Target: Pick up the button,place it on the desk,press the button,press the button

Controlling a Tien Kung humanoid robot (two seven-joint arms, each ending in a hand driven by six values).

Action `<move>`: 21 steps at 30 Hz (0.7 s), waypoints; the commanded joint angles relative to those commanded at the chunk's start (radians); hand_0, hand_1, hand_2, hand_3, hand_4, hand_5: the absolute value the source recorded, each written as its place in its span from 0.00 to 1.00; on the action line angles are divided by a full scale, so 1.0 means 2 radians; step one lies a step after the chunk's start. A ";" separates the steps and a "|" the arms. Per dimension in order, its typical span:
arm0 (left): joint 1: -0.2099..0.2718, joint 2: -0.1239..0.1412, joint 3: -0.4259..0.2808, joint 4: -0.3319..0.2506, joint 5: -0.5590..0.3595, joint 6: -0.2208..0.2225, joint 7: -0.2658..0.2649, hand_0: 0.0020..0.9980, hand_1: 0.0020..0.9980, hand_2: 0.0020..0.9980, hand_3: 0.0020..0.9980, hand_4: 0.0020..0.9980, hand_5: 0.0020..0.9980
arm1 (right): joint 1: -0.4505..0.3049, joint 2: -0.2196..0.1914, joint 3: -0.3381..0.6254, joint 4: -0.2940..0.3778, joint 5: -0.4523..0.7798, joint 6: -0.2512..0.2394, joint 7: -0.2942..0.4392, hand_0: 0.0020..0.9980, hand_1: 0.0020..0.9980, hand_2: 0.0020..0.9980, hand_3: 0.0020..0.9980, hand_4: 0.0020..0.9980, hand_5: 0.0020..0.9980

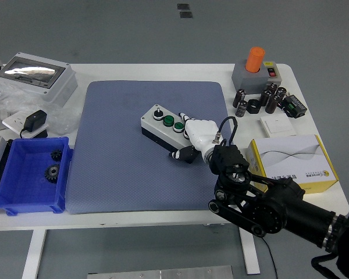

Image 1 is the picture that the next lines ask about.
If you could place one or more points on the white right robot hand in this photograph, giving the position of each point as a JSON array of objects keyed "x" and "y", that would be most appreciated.
[{"x": 202, "y": 133}]

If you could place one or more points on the grey four-button control box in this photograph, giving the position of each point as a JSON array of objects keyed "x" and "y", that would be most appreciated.
[{"x": 154, "y": 128}]

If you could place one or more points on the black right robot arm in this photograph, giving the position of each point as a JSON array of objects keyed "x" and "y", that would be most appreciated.
[{"x": 279, "y": 209}]

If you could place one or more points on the black cylindrical capacitor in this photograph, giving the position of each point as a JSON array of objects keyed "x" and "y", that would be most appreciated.
[
  {"x": 241, "y": 109},
  {"x": 272, "y": 87},
  {"x": 281, "y": 93},
  {"x": 272, "y": 104},
  {"x": 265, "y": 97},
  {"x": 239, "y": 98}
]

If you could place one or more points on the orange cylinder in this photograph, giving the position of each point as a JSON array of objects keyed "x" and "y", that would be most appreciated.
[{"x": 254, "y": 59}]

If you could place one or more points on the white and yellow carton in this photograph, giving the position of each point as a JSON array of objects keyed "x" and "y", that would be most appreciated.
[{"x": 293, "y": 154}]

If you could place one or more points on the black module with green terminal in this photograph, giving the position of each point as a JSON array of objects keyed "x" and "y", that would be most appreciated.
[{"x": 295, "y": 106}]

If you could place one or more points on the grey-blue table mat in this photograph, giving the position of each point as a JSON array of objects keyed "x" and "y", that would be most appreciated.
[{"x": 113, "y": 174}]

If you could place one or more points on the dark floor plate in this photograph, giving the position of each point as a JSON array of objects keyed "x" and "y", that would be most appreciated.
[
  {"x": 183, "y": 6},
  {"x": 186, "y": 14}
]

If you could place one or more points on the white table leg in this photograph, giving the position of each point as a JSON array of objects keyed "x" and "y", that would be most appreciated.
[
  {"x": 251, "y": 255},
  {"x": 33, "y": 255}
]

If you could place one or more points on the clear plastic bag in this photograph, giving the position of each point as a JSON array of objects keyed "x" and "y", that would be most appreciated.
[{"x": 61, "y": 116}]

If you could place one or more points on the grey metal plate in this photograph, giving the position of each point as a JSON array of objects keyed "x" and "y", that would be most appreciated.
[{"x": 163, "y": 273}]

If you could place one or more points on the small black gear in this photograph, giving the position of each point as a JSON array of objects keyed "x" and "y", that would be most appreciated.
[{"x": 56, "y": 155}]

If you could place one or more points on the large black gear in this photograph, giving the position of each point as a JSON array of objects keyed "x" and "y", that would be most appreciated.
[{"x": 52, "y": 173}]

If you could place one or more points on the black power adapter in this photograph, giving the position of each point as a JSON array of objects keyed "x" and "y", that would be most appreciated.
[{"x": 35, "y": 119}]

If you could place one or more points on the blue plastic bin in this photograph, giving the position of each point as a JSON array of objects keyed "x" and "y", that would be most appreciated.
[{"x": 23, "y": 189}]

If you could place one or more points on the white socket plate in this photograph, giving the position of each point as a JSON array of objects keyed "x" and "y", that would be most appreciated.
[{"x": 14, "y": 120}]

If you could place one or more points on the grey switch box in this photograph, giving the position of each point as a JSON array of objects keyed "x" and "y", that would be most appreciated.
[{"x": 247, "y": 81}]

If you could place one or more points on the white wall switch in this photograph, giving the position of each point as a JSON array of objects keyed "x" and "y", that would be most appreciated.
[{"x": 277, "y": 125}]

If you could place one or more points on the grey enclosure with clear window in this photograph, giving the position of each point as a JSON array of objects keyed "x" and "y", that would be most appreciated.
[{"x": 58, "y": 90}]

